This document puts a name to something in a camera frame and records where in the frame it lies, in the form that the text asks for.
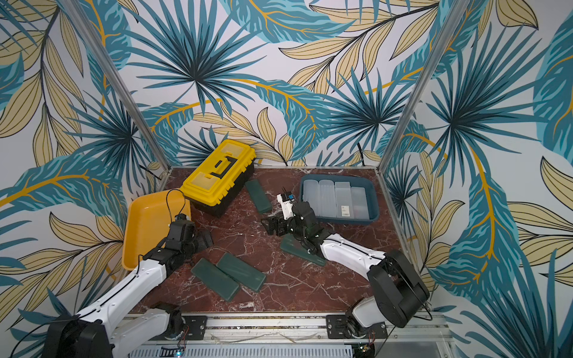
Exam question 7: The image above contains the green pencil case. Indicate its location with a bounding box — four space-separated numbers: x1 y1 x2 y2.
191 258 240 302
245 180 272 214
280 234 327 267
216 253 267 292

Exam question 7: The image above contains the clear ribbed case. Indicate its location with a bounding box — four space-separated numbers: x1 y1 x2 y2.
303 180 322 216

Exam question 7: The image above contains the clear case with red pen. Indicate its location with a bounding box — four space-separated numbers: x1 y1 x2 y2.
319 180 337 218

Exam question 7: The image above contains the yellow plastic tray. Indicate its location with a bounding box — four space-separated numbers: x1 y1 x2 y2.
122 190 191 271

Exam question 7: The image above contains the clear case with barcode label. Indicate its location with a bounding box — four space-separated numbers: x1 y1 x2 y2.
335 181 355 219

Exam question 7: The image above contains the yellow black toolbox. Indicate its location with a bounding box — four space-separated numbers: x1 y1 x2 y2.
180 140 256 217

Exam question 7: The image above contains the clear case stack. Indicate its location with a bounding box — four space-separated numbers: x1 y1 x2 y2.
351 186 369 220

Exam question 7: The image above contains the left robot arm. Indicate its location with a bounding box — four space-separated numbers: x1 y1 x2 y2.
41 214 213 357

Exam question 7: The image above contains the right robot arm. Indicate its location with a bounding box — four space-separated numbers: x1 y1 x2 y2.
261 201 430 338

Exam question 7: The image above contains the teal plastic tray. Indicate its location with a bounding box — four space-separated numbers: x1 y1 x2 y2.
300 175 379 225

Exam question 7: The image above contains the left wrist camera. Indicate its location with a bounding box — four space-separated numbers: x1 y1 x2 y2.
175 213 188 222

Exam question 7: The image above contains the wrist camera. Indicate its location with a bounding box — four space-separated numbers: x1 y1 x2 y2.
277 192 295 220
175 213 188 222

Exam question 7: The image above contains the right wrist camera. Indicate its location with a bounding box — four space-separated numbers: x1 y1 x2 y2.
277 192 295 220

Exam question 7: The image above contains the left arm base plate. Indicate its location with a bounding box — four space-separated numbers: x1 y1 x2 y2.
150 315 207 342

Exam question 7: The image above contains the aluminium front rail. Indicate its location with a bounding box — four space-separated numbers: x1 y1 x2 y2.
127 312 460 357

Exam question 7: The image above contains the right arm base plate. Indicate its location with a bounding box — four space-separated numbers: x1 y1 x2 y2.
325 314 388 340

